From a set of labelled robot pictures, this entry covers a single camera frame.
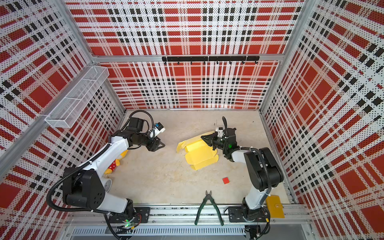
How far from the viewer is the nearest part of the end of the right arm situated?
0.74 m

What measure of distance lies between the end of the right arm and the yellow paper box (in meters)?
0.03

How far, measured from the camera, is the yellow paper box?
2.96 ft
